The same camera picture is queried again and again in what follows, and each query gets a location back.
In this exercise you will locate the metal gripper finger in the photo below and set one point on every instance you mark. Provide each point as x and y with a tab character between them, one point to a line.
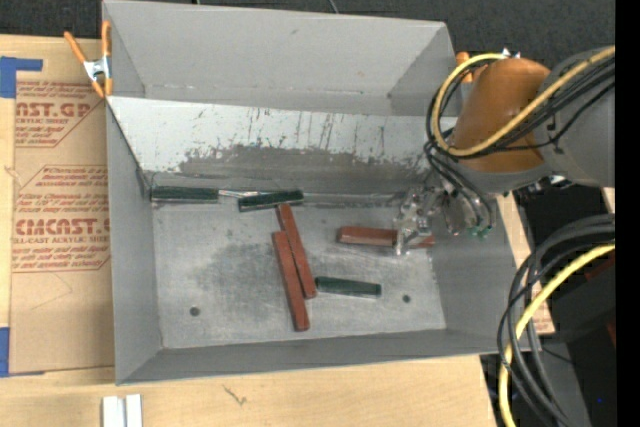
421	227
411	207

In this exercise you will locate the red-brown flat block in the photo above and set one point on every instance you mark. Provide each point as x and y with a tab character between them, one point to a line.
291	285
298	250
367	235

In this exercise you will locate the dark green flat block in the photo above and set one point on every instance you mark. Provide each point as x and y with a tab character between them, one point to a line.
347	287
270	200
184	194

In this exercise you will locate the grey metal bin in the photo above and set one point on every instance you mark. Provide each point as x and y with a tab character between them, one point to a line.
240	260

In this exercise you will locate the brown cardboard board red print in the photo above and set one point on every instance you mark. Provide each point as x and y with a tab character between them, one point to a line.
60	295

